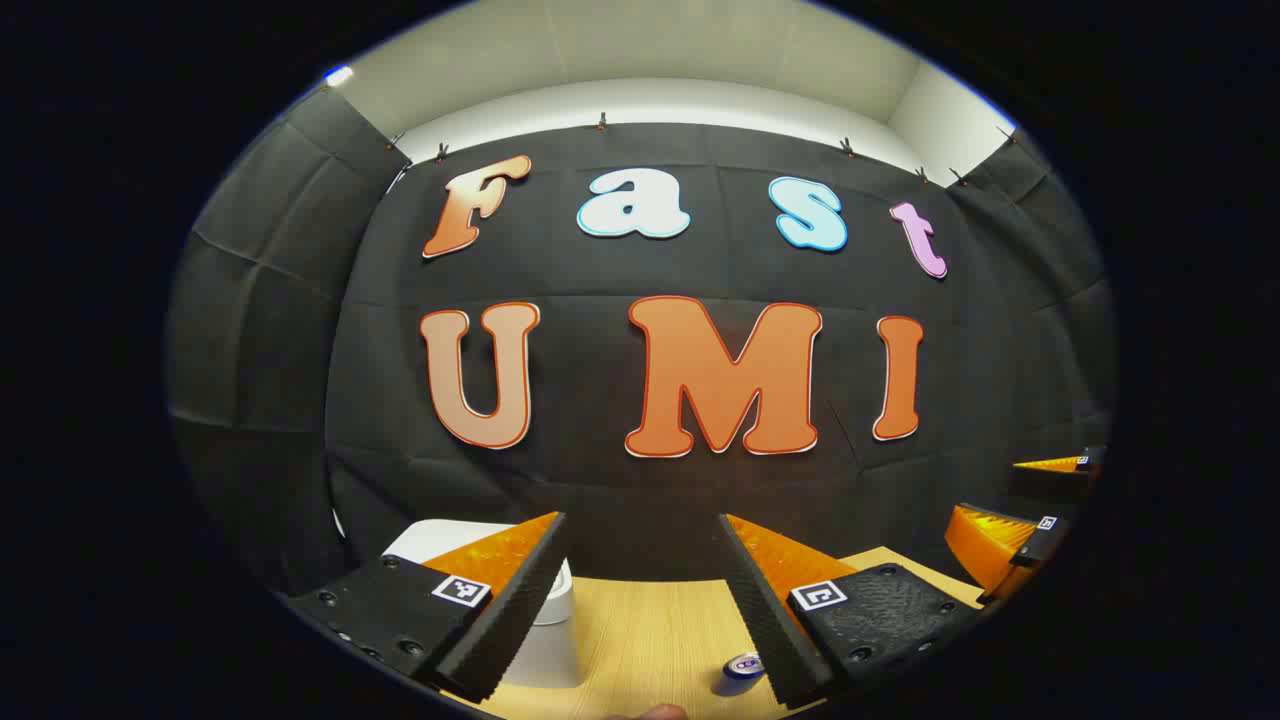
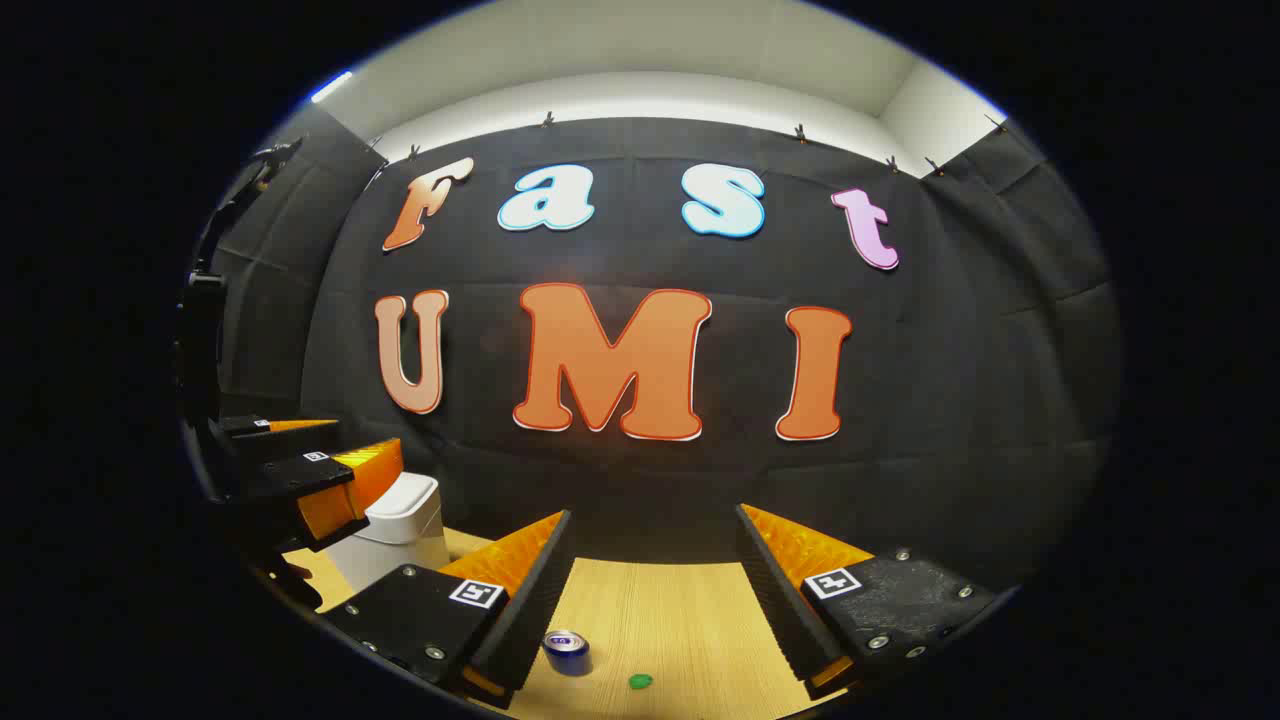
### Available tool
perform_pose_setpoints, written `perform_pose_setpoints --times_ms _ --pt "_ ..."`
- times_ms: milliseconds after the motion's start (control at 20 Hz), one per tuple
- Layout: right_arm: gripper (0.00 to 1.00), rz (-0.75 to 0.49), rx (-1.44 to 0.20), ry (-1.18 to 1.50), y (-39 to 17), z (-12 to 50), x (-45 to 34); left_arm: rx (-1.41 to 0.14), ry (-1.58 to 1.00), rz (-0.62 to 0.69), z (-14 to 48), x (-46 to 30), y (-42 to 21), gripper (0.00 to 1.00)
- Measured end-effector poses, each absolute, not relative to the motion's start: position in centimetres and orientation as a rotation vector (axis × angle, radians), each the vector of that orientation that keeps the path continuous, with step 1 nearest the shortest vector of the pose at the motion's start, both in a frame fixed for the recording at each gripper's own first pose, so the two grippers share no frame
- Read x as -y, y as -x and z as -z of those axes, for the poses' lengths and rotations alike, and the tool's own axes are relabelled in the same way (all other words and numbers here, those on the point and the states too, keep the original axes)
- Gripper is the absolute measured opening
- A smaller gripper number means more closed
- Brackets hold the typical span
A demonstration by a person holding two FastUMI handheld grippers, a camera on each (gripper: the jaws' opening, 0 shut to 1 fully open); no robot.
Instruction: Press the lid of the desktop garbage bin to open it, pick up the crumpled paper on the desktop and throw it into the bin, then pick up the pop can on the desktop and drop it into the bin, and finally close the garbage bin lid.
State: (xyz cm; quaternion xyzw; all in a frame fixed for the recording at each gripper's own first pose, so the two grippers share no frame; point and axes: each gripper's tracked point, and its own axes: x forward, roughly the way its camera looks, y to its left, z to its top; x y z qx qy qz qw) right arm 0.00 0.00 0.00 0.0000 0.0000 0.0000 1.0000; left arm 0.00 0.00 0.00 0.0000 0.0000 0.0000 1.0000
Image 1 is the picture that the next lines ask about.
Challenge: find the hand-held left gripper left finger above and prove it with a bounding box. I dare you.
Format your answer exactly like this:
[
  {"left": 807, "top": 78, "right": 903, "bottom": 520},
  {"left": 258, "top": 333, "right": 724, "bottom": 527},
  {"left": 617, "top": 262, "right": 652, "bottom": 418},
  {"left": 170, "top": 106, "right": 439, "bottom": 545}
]
[{"left": 288, "top": 512, "right": 569, "bottom": 703}]

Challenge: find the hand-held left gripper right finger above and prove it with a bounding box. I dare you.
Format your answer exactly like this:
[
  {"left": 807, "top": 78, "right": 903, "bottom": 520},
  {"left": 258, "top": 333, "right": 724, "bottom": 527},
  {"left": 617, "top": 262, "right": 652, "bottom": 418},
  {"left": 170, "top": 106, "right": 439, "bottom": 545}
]
[{"left": 716, "top": 514, "right": 986, "bottom": 711}]

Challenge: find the blue pop can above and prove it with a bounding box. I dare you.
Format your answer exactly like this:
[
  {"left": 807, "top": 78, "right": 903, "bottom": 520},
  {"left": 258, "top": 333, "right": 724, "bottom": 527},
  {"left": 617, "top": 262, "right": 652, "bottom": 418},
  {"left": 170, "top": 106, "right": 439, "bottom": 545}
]
[{"left": 712, "top": 652, "right": 769, "bottom": 697}]

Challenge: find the white desktop garbage bin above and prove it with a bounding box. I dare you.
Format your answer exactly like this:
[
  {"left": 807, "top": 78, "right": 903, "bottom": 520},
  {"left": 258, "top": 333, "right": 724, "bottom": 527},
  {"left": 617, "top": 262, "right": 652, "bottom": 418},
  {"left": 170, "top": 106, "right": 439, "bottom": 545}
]
[{"left": 382, "top": 519, "right": 581, "bottom": 689}]

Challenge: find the wooden desktop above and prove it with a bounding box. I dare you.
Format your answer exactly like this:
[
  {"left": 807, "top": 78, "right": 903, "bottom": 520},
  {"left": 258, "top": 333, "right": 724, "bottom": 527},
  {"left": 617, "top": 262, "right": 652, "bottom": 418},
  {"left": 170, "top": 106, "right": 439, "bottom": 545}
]
[{"left": 470, "top": 545, "right": 986, "bottom": 720}]

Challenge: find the black backdrop cloth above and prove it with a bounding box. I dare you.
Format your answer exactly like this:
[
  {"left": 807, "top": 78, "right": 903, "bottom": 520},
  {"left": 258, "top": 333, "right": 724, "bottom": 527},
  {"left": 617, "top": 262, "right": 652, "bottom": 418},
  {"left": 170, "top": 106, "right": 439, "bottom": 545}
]
[{"left": 165, "top": 85, "right": 1116, "bottom": 601}]

